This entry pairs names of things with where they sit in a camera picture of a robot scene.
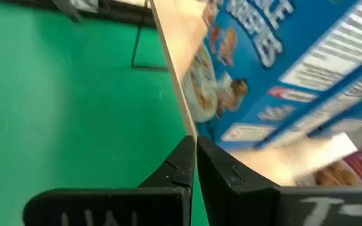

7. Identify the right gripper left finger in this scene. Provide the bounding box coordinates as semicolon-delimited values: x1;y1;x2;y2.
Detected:
22;135;197;226

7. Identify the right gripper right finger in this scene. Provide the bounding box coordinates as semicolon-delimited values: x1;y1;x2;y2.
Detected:
196;135;362;226

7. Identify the Rice Krispies cereal box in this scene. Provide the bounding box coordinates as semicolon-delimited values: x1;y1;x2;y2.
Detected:
182;0;362;151

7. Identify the wooden shelf with black legs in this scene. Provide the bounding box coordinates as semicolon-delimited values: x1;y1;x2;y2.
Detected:
131;0;359;186

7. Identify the green table mat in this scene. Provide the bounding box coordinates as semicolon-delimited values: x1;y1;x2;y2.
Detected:
0;0;210;226

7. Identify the black metal rig frame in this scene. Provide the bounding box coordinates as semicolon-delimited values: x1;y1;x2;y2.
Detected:
0;0;156;28

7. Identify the grey arm base bracket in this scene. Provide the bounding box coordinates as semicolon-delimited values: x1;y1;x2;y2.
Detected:
52;0;99;20

